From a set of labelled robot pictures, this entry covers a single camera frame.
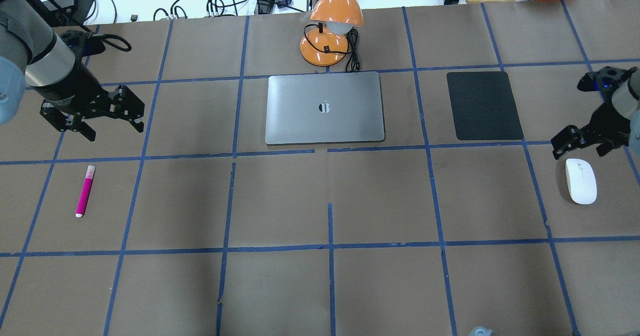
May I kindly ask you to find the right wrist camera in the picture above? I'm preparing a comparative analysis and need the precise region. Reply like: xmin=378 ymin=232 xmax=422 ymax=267
xmin=576 ymin=66 xmax=638 ymax=94

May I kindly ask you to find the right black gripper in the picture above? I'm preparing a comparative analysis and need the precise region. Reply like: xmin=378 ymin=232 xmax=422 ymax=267
xmin=550 ymin=103 xmax=630 ymax=160

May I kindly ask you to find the black mousepad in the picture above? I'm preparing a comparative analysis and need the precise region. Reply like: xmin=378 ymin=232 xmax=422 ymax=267
xmin=446 ymin=71 xmax=524 ymax=141

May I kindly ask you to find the white computer mouse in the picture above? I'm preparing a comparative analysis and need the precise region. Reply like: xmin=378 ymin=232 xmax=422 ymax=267
xmin=565 ymin=158 xmax=598 ymax=205

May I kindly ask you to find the grey closed laptop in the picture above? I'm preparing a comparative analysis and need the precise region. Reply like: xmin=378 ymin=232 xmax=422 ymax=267
xmin=263 ymin=71 xmax=386 ymax=145

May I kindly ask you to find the orange desk lamp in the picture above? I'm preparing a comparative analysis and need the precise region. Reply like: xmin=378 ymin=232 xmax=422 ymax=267
xmin=299 ymin=0 xmax=364 ymax=72

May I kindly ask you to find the black power adapter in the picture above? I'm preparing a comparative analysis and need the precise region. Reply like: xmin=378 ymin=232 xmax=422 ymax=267
xmin=254 ymin=0 xmax=293 ymax=15

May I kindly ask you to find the black lamp power cable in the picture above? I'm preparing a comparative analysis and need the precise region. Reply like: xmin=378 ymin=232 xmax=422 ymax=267
xmin=318 ymin=24 xmax=362 ymax=73

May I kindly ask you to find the black monitor stand base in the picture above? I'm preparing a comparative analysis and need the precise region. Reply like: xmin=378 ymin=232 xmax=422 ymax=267
xmin=34 ymin=0 xmax=98 ymax=27

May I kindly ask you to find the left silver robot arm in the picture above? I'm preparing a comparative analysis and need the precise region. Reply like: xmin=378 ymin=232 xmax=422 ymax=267
xmin=0 ymin=0 xmax=146 ymax=142

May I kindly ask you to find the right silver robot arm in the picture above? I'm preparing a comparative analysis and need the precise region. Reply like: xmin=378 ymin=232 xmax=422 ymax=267
xmin=551 ymin=66 xmax=640 ymax=159

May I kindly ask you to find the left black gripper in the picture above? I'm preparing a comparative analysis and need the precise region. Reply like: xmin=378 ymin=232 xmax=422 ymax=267
xmin=39 ymin=71 xmax=146 ymax=142

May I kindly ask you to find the pink highlighter pen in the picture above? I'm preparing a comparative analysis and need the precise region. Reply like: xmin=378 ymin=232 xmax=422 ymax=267
xmin=75 ymin=165 xmax=96 ymax=218

